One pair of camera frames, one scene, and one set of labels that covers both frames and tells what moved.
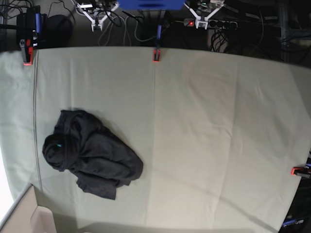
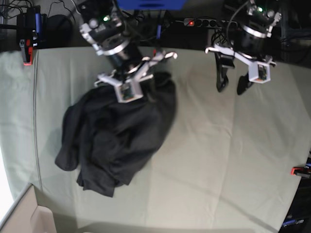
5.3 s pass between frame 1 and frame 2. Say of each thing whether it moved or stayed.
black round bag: stayed
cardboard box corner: stayed
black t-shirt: moved
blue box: stayed
